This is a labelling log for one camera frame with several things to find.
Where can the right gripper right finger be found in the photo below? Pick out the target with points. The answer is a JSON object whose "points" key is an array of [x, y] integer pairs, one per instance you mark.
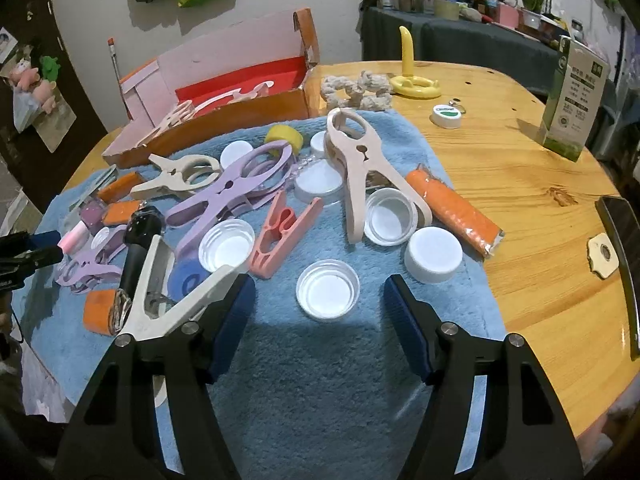
{"points": [[525, 433]]}

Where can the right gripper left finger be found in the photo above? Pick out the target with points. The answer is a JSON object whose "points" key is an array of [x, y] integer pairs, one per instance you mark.
{"points": [[113, 433]]}

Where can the white jar lid front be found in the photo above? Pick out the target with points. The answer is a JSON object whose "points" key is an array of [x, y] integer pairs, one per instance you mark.
{"points": [[327, 290]]}

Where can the pink cylinder bottle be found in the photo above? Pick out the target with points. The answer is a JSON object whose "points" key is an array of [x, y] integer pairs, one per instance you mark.
{"points": [[75, 238]]}

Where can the small purple clamp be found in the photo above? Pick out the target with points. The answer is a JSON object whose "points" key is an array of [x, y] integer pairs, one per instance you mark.
{"points": [[93, 264]]}

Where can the purple nail polish bottle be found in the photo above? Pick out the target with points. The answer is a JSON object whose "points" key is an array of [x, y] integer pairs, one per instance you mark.
{"points": [[92, 213]]}

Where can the orange wrapped packet front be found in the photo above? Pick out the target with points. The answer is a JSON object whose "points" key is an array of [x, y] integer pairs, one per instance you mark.
{"points": [[105, 311]]}

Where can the orange packet middle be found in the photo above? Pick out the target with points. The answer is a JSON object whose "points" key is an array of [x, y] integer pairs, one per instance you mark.
{"points": [[120, 213]]}

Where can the orange packet back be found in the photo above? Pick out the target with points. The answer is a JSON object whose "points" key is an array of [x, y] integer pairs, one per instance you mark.
{"points": [[120, 188]]}

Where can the black shower head brush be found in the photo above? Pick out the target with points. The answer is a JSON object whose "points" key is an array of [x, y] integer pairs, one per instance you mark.
{"points": [[144, 224]]}

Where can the white clamp front left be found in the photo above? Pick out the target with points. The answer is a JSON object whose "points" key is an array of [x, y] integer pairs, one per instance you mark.
{"points": [[153, 313]]}

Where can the blue round tape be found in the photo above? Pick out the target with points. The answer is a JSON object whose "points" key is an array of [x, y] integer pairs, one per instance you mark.
{"points": [[184, 277]]}

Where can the cream clamp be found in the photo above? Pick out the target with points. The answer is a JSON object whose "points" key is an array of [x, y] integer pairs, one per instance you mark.
{"points": [[180, 177]]}

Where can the pink plush toys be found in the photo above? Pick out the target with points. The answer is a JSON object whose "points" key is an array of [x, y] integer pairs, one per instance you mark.
{"points": [[28, 84]]}

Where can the beige wooden tag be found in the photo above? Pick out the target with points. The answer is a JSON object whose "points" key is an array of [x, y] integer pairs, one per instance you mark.
{"points": [[602, 256]]}

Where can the white cap closed right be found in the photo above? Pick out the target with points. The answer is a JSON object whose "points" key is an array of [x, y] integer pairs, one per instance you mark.
{"points": [[433, 255]]}

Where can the white lid near purple clamp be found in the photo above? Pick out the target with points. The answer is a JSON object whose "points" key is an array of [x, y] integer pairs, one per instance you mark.
{"points": [[229, 243]]}

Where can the orange wrapped roll right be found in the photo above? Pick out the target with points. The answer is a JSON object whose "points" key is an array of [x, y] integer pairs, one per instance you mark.
{"points": [[455, 212]]}

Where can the broom stick orange tip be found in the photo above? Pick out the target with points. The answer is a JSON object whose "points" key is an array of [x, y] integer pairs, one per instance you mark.
{"points": [[113, 55]]}

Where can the white cap back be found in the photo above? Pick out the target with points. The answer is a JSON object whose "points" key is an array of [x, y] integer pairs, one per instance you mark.
{"points": [[234, 151]]}

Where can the large purple clamp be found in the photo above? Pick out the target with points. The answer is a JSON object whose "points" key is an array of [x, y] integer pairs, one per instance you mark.
{"points": [[247, 184]]}

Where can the white lid under pink clamp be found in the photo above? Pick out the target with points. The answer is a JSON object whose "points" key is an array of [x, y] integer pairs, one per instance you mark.
{"points": [[391, 218]]}

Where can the salmon clothes peg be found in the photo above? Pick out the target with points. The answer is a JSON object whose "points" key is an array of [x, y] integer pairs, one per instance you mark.
{"points": [[281, 232]]}

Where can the cardboard box red bottom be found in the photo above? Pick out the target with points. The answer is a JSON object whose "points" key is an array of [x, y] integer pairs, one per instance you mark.
{"points": [[246, 75]]}

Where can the blue fleece towel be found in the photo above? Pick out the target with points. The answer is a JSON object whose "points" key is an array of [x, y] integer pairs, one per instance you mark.
{"points": [[302, 399]]}

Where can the clear round lid container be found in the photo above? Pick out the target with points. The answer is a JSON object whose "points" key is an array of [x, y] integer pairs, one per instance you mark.
{"points": [[319, 180]]}

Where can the large pink-beige clamp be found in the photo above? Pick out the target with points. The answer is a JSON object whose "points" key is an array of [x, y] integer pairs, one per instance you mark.
{"points": [[355, 145]]}

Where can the green white carton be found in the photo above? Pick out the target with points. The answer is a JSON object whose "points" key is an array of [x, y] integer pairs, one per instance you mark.
{"points": [[578, 85]]}

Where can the dark covered side table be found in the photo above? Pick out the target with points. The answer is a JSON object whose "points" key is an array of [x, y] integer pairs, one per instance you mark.
{"points": [[529, 62]]}

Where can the white rope knot toy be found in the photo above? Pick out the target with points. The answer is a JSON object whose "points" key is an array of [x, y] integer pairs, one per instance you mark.
{"points": [[369, 92]]}

